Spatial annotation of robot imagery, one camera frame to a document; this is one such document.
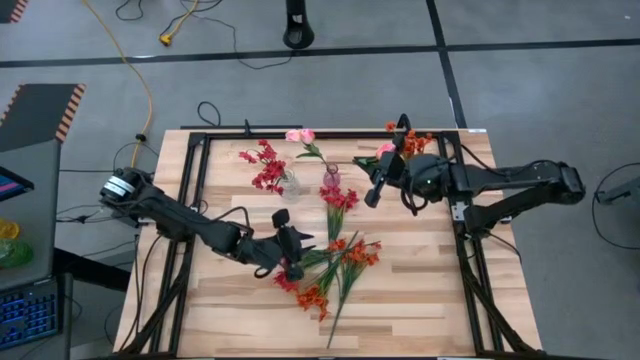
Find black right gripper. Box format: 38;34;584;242
352;152;451;209

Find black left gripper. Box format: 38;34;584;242
238;208;317;282

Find pink tulip stem one bud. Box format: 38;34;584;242
357;142;399;169

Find red artificial flower stem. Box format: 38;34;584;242
238;139;289;196
272;247;334;294
318;183;361;245

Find orange artificial flower stem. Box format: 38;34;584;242
383;120;435;161
294;230;360;323
325;238;383;350

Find pink tulip stem two buds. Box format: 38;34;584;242
284;128;329;169

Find purple glass vase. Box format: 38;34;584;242
323;163;342;189

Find short clear glass vase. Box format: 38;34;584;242
282;169;303;202

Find grey stand foot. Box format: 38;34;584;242
594;177;640;206

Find grey side desk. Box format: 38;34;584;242
0;138;64;294

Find backlit black keyboard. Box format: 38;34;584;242
0;277;65;351

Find green plastic object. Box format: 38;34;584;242
0;237;35;269

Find yellow plastic object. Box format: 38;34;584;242
0;217;22;240

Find dark tablet screen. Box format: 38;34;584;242
0;164;36;203

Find large black orange-striped mat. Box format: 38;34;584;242
0;82;88;154

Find small black orange-striped mat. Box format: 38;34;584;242
0;0;30;25

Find black aluminium table frame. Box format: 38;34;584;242
112;124;546;360

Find black cable loop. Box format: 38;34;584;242
196;100;223;129

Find yellow extension cable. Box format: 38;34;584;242
81;0;154;169

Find yellow cable with plug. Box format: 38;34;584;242
158;0;200;48

